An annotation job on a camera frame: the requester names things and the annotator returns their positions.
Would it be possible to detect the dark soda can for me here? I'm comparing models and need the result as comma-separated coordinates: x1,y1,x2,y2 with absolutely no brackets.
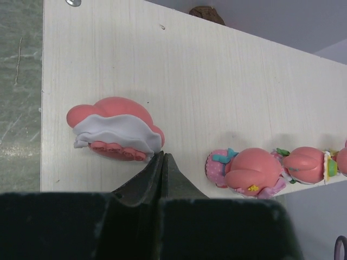
189,6,226,25

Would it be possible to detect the pink white toy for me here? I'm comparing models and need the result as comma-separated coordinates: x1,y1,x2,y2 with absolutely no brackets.
66,96,165,161

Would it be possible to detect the pink toy yellow hat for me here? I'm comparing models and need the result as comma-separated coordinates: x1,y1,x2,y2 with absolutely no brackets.
271,147,341,185

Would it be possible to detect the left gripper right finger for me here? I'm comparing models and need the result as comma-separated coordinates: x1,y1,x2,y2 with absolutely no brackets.
162,153,209,199

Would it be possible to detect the white two-tier shelf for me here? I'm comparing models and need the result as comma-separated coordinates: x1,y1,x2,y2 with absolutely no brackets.
41,1,346,198

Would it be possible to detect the red bunny ear toy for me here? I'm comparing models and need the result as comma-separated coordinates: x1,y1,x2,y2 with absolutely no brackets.
336,141,347,176

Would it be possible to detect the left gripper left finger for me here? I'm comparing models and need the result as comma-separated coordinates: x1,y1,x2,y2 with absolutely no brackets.
112,151,164,207

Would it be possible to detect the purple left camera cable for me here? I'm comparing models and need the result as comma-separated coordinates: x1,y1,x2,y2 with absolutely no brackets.
333,235,347,260

